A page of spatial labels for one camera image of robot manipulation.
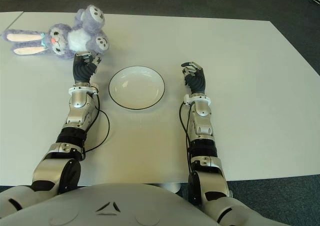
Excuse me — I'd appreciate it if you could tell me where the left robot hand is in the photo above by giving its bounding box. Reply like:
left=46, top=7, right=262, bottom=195
left=72, top=50, right=102, bottom=85

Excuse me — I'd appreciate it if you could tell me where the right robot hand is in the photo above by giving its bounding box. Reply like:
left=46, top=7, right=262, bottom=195
left=180, top=60, right=207, bottom=96

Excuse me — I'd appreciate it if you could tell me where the purple plush bunny doll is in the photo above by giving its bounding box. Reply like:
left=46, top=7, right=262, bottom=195
left=1, top=4, right=110, bottom=61

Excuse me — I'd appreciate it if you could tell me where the white plate with black rim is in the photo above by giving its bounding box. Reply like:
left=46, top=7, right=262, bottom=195
left=108, top=65, right=166, bottom=111

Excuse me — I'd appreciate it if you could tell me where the grey robot torso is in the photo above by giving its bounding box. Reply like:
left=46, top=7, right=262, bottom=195
left=0, top=182, right=221, bottom=226

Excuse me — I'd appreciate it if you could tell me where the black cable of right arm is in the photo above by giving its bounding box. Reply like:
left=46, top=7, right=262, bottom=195
left=178, top=102, right=194, bottom=173

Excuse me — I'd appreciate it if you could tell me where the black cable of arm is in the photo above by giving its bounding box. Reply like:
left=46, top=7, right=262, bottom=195
left=178, top=102, right=194, bottom=173
left=83, top=85, right=111, bottom=153

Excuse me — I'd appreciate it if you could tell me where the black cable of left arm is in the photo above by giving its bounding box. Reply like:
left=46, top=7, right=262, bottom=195
left=83, top=85, right=111, bottom=153

